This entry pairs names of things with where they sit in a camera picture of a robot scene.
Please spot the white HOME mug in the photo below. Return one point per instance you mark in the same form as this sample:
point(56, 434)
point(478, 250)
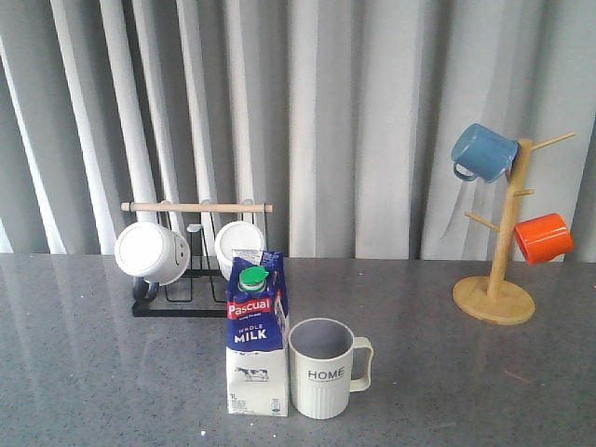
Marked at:
point(328, 363)

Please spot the wooden mug tree stand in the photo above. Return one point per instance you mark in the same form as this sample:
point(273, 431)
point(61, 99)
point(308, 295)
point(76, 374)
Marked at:
point(492, 298)

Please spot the white curtain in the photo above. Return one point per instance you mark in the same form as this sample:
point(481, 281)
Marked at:
point(341, 114)

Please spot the black wire mug rack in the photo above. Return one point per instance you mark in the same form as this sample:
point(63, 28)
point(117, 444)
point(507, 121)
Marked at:
point(199, 292)

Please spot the Pascual whole milk carton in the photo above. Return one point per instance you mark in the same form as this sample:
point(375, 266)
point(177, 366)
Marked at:
point(257, 310)

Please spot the orange enamel mug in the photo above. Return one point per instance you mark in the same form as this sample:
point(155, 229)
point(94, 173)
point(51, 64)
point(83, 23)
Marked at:
point(543, 238)

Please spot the blue enamel mug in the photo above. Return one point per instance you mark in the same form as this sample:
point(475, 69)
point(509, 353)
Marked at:
point(481, 153)

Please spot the white ribbed hanging mug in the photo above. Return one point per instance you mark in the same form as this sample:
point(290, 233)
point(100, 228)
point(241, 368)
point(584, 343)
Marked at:
point(237, 235)

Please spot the white smiley hanging mug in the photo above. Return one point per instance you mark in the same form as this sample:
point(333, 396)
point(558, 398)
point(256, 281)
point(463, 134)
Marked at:
point(153, 255)

